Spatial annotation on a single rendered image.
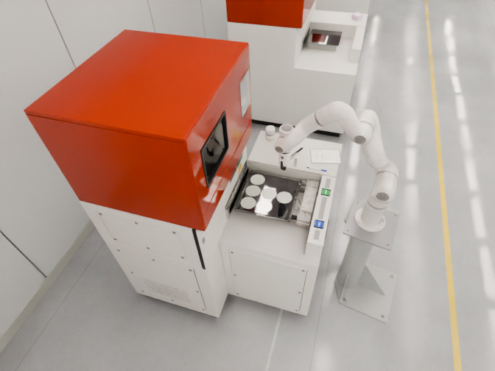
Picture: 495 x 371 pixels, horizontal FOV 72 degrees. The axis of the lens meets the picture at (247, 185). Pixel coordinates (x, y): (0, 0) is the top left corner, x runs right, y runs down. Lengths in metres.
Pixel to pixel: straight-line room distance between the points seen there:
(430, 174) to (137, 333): 3.16
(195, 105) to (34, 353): 2.35
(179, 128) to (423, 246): 2.58
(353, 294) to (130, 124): 2.19
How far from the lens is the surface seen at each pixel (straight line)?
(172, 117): 1.41
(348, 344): 2.82
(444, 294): 3.22
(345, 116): 1.76
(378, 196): 1.97
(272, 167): 2.39
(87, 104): 1.63
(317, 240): 2.01
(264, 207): 2.21
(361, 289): 2.99
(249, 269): 2.34
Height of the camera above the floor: 2.62
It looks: 48 degrees down
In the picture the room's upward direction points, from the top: 3 degrees counter-clockwise
